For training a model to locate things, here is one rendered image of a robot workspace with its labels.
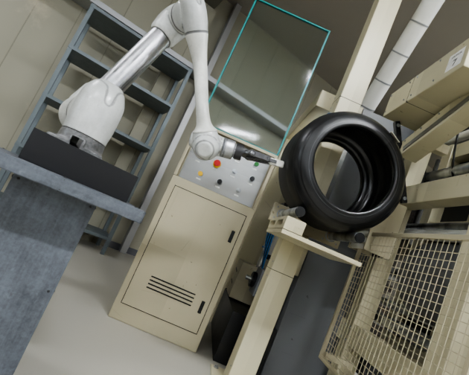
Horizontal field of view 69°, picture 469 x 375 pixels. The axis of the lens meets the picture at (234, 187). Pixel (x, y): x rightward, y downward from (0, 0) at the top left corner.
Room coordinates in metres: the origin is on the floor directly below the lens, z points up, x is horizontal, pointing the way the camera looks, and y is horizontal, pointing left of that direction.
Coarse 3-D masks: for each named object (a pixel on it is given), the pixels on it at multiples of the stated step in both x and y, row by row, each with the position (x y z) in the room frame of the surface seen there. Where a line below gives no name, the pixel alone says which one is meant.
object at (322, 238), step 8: (272, 208) 1.76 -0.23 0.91; (280, 208) 1.76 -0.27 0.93; (288, 208) 1.76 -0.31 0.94; (272, 216) 1.76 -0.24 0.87; (304, 232) 1.76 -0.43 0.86; (312, 232) 1.77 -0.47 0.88; (320, 232) 1.77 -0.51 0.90; (328, 232) 1.76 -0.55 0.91; (320, 240) 1.77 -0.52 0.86; (328, 240) 1.76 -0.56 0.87; (336, 248) 1.77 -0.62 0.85
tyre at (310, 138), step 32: (320, 128) 1.41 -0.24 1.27; (352, 128) 1.62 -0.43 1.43; (384, 128) 1.47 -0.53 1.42; (288, 160) 1.48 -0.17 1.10; (384, 160) 1.61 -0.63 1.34; (288, 192) 1.53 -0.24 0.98; (320, 192) 1.41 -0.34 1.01; (384, 192) 1.62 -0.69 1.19; (320, 224) 1.49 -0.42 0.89; (352, 224) 1.44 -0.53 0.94
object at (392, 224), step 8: (400, 208) 1.73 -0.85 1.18; (392, 216) 1.73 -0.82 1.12; (400, 216) 1.73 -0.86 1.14; (384, 224) 1.73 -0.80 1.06; (392, 224) 1.73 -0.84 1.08; (400, 224) 1.73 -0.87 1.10; (360, 232) 1.84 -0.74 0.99; (368, 232) 1.73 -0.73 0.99; (376, 232) 1.73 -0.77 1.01; (384, 232) 1.73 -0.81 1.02; (392, 232) 1.73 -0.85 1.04; (368, 240) 1.73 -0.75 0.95; (384, 240) 1.73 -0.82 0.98; (392, 240) 1.73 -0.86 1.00; (352, 248) 1.92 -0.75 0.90; (360, 248) 1.79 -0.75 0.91; (368, 248) 1.73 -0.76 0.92; (376, 248) 1.73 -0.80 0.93; (384, 248) 1.73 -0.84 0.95; (392, 248) 1.73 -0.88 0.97; (376, 256) 1.86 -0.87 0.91; (384, 256) 1.73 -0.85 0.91
